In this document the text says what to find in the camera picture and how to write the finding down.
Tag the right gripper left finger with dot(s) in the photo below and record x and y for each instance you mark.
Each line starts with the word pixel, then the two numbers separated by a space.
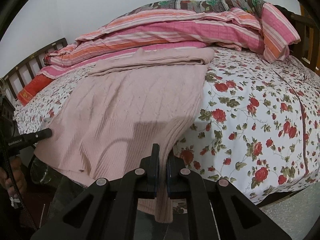
pixel 106 209

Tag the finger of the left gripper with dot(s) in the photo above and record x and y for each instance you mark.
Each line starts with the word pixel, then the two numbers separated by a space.
pixel 29 139

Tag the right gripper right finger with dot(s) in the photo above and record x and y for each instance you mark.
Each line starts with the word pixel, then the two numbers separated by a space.
pixel 217 209

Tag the pink knit sweater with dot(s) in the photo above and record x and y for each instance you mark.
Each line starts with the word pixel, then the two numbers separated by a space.
pixel 113 117

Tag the dark wooden headboard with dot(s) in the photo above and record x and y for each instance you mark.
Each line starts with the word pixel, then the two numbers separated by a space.
pixel 22 74

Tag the red pillow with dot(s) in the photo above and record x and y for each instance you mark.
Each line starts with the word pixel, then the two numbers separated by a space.
pixel 30 90

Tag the floral bed sheet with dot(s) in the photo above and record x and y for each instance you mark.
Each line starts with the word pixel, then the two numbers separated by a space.
pixel 258 125

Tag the pink striped quilt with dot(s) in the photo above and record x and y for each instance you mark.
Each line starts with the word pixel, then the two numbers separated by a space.
pixel 252 24

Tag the black garment on footboard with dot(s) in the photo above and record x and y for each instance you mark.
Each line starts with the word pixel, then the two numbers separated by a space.
pixel 284 11

